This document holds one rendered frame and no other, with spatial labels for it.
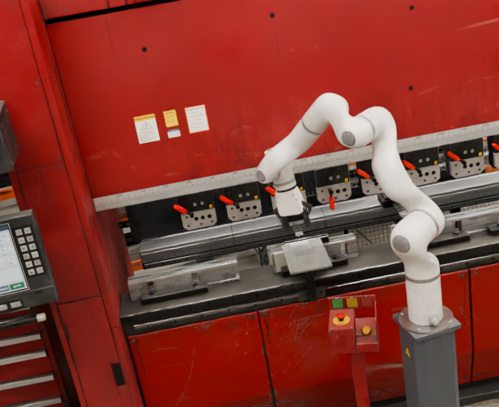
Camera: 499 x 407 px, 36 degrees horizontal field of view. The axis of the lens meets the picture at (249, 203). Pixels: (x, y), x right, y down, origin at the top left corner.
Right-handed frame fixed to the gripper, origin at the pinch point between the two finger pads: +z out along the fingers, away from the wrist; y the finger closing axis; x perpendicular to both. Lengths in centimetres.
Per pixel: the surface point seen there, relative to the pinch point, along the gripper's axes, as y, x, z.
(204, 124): -37, 14, -44
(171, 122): -47, 7, -49
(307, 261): -13.4, 22.8, 24.4
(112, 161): -72, -7, -40
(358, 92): 18, 50, -38
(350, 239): -4, 50, 27
